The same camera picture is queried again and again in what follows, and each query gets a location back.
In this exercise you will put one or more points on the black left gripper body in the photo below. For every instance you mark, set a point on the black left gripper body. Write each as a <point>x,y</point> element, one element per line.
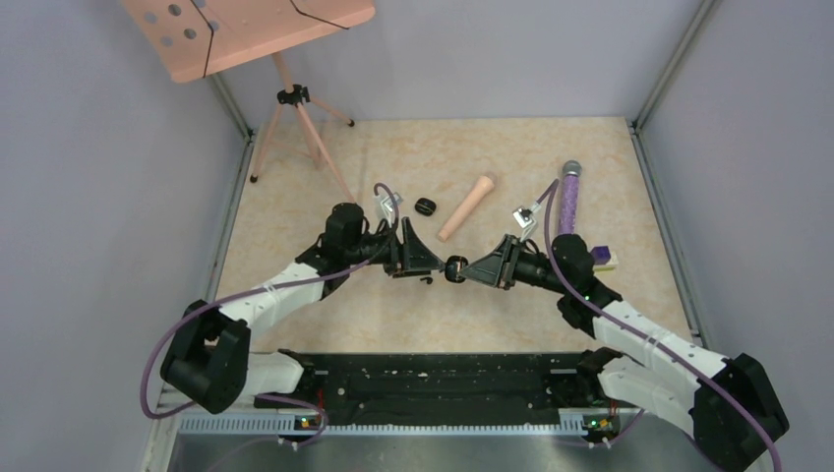
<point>368,246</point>

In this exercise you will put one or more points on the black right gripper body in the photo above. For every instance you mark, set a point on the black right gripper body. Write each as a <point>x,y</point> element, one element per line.
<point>534,268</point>

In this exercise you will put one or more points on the black glossy earbud charging case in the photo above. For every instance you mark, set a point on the black glossy earbud charging case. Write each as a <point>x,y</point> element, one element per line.
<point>454,266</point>

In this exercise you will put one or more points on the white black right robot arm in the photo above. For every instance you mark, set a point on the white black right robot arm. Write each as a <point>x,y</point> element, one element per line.
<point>726,406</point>

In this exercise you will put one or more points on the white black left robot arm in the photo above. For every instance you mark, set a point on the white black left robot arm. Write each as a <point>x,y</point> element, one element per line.
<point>209,358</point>

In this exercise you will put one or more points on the black case lid piece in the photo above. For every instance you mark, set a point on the black case lid piece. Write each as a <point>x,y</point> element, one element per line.
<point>425,206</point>

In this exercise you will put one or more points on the purple cube on block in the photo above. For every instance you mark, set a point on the purple cube on block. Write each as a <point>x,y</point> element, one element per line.
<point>604,258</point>

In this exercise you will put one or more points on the pink wooden flute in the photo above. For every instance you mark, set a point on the pink wooden flute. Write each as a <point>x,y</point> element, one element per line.
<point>482,187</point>

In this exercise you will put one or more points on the purple glitter microphone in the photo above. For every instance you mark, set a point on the purple glitter microphone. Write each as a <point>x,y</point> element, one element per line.
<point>572,170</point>

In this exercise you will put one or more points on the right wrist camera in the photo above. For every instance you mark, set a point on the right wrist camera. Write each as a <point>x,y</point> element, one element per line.
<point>525,217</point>

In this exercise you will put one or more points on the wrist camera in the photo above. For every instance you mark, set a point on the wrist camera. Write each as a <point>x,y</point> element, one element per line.
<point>385,207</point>
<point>525,217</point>

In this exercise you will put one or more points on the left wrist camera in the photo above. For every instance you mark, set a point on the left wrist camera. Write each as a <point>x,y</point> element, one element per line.
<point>385,207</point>

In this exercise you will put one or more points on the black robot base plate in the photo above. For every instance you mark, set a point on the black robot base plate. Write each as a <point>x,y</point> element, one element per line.
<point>454,390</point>

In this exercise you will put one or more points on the grey slotted cable duct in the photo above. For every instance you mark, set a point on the grey slotted cable duct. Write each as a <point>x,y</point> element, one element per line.
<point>275,424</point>

